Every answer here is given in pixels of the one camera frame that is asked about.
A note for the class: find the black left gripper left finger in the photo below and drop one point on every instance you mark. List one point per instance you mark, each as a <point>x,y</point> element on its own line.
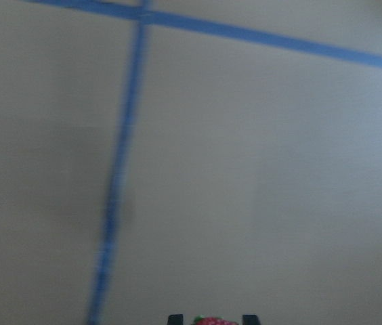
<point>175,319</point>

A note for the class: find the red strawberry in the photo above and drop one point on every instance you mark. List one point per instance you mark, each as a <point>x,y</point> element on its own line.
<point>202,320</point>

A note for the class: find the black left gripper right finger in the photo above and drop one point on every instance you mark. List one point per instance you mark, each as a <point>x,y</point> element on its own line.
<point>249,319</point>

